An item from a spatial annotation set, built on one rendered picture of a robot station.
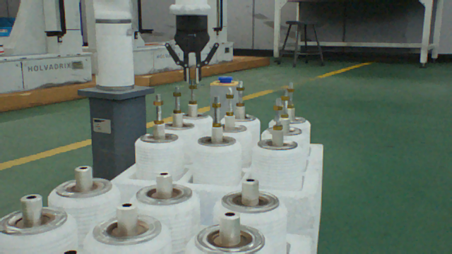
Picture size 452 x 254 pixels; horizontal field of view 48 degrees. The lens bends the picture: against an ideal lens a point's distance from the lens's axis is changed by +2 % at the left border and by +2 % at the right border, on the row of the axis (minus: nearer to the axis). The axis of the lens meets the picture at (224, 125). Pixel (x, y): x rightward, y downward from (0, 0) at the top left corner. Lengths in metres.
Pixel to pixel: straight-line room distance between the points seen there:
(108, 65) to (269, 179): 0.59
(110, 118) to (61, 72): 1.88
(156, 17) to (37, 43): 4.39
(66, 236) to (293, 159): 0.46
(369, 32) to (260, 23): 1.39
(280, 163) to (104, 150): 0.60
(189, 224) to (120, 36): 0.76
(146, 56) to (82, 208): 3.11
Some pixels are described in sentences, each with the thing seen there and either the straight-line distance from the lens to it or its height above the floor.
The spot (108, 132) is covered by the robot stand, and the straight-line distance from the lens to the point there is 1.35.
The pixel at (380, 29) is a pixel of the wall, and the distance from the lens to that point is 6.12.
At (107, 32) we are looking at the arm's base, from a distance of 1.33.
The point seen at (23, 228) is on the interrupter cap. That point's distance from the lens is 0.62.
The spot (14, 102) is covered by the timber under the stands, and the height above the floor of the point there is 0.04.
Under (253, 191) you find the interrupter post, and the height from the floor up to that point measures 0.27.
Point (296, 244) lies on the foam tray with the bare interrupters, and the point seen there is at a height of 0.18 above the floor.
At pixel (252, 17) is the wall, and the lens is 6.70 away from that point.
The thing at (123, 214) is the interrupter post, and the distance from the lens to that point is 0.57.
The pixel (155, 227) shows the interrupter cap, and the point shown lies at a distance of 0.59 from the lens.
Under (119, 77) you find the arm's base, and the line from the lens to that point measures 1.34.
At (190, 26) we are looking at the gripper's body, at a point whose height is 0.47.
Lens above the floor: 0.49
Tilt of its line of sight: 12 degrees down
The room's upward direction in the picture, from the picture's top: straight up
